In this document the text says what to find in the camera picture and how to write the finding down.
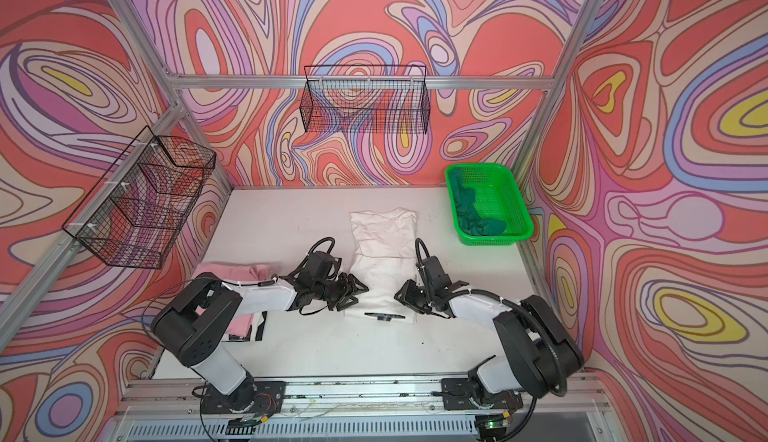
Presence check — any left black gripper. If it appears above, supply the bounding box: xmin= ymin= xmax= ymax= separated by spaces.
xmin=313 ymin=275 xmax=372 ymax=315

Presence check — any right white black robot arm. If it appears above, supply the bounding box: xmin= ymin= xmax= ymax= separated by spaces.
xmin=395 ymin=238 xmax=585 ymax=408

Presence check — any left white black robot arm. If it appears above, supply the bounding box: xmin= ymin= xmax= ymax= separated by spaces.
xmin=150 ymin=237 xmax=369 ymax=413

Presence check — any green t shirt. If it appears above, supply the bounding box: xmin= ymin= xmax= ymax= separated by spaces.
xmin=449 ymin=169 xmax=507 ymax=237

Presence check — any pink folded t shirt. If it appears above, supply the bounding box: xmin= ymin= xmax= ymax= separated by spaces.
xmin=192 ymin=262 xmax=285 ymax=320

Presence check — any green plastic basket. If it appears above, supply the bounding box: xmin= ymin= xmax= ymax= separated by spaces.
xmin=444 ymin=163 xmax=534 ymax=246

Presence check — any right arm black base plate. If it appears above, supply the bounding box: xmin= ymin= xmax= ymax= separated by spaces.
xmin=432 ymin=377 xmax=524 ymax=413

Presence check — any white vented cable duct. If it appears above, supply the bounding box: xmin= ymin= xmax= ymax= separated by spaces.
xmin=112 ymin=415 xmax=478 ymax=441

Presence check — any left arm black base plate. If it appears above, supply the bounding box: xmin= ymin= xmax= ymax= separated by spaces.
xmin=200 ymin=380 xmax=287 ymax=415

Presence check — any black wire basket back wall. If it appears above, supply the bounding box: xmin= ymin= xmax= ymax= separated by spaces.
xmin=300 ymin=62 xmax=431 ymax=134

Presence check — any black wire basket wall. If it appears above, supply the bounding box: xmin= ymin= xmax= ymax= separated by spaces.
xmin=300 ymin=62 xmax=431 ymax=134
xmin=61 ymin=126 xmax=216 ymax=269

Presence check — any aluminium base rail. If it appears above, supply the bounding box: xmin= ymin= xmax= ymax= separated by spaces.
xmin=115 ymin=373 xmax=613 ymax=420

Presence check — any black wire basket left wall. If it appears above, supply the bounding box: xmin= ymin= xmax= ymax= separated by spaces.
xmin=61 ymin=126 xmax=216 ymax=269

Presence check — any aluminium frame left bar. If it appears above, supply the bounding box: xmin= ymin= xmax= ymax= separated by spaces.
xmin=1 ymin=102 xmax=183 ymax=349

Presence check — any aluminium frame bar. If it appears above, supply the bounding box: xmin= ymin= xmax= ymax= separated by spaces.
xmin=1 ymin=102 xmax=183 ymax=349
xmin=167 ymin=74 xmax=555 ymax=90

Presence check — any aluminium frame back bar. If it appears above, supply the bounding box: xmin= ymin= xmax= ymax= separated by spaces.
xmin=167 ymin=74 xmax=555 ymax=90

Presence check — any aluminium frame right post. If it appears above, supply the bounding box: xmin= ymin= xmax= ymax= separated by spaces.
xmin=512 ymin=0 xmax=604 ymax=183

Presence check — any aluminium frame post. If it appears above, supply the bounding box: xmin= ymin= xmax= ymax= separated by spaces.
xmin=512 ymin=0 xmax=604 ymax=183
xmin=88 ymin=0 xmax=235 ymax=194

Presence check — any aluminium frame left post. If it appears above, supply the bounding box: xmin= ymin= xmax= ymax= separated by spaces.
xmin=88 ymin=0 xmax=235 ymax=194

